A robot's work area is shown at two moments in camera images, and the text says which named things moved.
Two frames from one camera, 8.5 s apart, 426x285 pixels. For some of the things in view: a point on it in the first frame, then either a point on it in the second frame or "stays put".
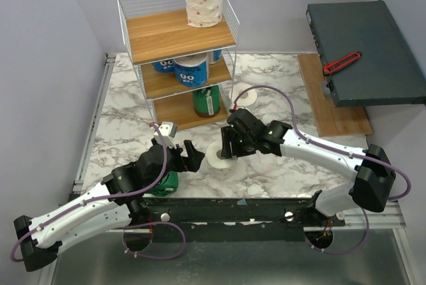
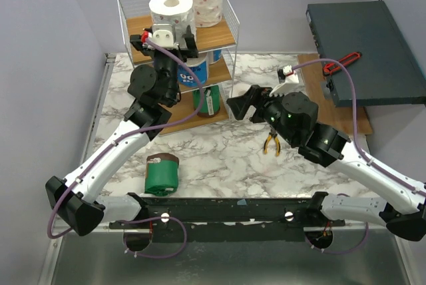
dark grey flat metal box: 388,72 stays put
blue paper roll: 216,54 stays put
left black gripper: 191,163 to 190,51
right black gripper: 231,142 to 258,106
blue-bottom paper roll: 192,70 stays put
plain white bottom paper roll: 246,98 stays put
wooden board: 331,120 stays put
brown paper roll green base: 206,101 stays put
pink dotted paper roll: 213,156 to 174,8
